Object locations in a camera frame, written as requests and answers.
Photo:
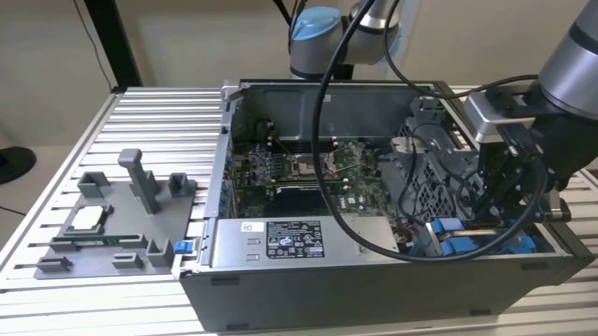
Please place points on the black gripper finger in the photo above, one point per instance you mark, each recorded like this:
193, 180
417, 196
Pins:
484, 194
513, 192

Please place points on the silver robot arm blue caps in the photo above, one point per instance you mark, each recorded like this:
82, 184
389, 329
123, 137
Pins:
570, 63

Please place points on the empty blue disk carrier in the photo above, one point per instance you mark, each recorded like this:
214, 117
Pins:
460, 246

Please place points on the disk bay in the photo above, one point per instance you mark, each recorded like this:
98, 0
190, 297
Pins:
434, 241

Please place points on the black RAM slot row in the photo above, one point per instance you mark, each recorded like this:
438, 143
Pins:
300, 181
300, 141

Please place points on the grey metal drive cage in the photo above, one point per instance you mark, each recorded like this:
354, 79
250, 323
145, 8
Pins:
434, 196

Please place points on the green motherboard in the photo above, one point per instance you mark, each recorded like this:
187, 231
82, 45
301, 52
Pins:
360, 164

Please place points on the locking lever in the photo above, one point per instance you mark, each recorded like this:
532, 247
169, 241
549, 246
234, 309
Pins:
285, 145
350, 167

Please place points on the CPU socket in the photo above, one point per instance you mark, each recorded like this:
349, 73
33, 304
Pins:
304, 166

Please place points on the black graphics card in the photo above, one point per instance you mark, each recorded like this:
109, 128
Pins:
297, 199

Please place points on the black PC case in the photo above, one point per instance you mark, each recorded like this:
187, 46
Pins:
328, 297

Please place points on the silver power supply unit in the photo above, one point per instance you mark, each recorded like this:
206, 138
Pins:
234, 241

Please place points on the blue case latch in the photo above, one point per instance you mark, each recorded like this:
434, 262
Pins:
182, 246

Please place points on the grey parts rack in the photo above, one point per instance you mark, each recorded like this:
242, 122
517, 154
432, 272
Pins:
126, 224

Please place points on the green RAM stick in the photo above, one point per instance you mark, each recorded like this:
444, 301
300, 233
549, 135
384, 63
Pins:
113, 239

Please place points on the silver CPU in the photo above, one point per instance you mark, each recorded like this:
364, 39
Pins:
89, 217

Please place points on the black upright pole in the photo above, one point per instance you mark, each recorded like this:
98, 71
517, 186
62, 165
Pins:
114, 45

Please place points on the black round stand base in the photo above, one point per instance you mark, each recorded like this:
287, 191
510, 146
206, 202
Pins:
17, 164

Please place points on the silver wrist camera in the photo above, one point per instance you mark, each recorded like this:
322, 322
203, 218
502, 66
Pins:
486, 112

